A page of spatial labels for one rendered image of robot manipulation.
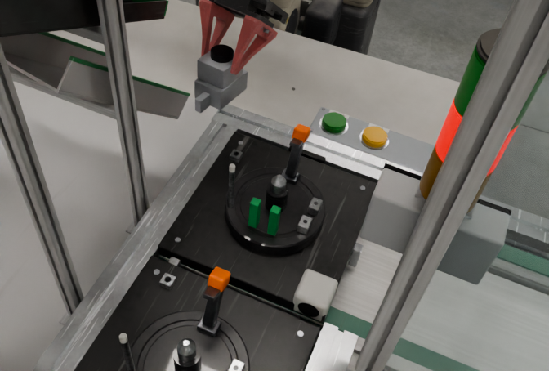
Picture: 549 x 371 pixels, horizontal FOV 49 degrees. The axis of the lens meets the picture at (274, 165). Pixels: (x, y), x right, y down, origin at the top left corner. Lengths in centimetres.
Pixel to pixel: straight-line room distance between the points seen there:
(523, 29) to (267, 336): 51
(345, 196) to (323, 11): 81
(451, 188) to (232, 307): 39
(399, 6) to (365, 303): 235
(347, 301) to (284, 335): 13
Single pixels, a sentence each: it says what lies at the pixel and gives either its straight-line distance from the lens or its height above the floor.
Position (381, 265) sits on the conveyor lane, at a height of 92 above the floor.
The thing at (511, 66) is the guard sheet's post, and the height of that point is 143.
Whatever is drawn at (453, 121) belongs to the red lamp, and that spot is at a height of 135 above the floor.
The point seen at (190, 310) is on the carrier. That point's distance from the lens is 78.
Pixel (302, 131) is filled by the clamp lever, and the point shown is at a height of 107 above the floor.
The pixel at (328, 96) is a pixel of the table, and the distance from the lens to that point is 120.
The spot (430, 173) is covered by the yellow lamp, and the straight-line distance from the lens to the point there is 52.
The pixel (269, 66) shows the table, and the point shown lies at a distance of 125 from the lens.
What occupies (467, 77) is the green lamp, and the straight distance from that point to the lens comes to 45.
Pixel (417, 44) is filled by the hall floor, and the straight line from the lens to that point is 287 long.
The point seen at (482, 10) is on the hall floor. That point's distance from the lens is 322.
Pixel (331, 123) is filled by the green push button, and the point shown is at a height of 97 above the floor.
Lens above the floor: 166
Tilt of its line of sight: 49 degrees down
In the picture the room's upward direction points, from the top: 7 degrees clockwise
